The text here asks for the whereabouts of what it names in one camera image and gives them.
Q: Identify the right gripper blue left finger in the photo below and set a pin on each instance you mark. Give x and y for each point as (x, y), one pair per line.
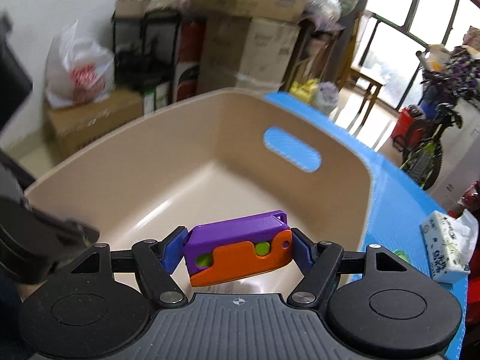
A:
(155, 261)

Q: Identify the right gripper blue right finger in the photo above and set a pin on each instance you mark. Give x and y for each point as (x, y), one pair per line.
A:
(319, 263)

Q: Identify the purple orange toy knife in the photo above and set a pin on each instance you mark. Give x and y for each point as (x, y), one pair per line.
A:
(235, 249)

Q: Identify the green round small lid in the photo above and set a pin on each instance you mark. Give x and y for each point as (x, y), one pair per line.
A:
(401, 254)

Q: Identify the blue silicone mat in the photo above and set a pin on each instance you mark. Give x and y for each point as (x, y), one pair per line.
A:
(397, 205)

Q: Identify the brown cardboard box on floor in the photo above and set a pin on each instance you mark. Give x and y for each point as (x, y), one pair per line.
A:
(77, 127)

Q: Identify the beige plastic storage bin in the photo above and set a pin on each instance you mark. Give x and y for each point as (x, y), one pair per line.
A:
(218, 156)

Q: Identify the white tissue pack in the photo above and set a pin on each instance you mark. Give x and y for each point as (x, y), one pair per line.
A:
(450, 244)

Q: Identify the green black bicycle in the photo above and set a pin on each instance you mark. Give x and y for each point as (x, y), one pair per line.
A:
(422, 162)

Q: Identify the red bucket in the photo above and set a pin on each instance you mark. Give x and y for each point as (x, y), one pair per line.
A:
(404, 121)

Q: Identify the yellow bags on floor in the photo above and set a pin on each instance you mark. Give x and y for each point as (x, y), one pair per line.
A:
(304, 92)

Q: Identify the white red plastic bag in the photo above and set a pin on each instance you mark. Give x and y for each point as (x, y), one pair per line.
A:
(78, 70)

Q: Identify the wooden stool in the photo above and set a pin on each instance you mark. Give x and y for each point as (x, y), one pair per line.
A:
(373, 86)

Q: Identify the large stacked cardboard box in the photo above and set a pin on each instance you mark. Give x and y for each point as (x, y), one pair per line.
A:
(245, 53)

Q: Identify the black metal shelf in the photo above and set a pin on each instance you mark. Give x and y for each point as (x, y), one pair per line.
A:
(138, 64)

